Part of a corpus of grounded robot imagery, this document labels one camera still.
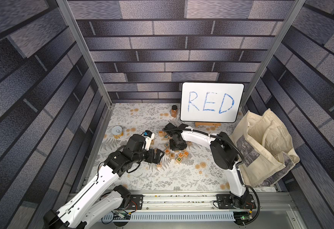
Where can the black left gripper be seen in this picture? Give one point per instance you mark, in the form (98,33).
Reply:
(151,159)

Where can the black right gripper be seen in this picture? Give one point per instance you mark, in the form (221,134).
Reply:
(177,141)

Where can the wooden block letter D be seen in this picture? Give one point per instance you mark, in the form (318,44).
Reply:
(179,159)

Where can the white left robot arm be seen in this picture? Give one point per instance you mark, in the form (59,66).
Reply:
(91,204)

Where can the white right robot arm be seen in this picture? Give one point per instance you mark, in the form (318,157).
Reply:
(226,156)

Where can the wooden whiteboard stand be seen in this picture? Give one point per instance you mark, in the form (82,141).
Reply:
(197,124)

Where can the brown spice jar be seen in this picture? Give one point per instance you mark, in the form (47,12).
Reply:
(174,110)

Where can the white dry-erase board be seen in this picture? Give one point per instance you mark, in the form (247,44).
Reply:
(210,102)

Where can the cream canvas tote bag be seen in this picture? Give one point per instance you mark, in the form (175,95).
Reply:
(267,148)

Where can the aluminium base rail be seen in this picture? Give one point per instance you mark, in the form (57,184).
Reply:
(183,207)

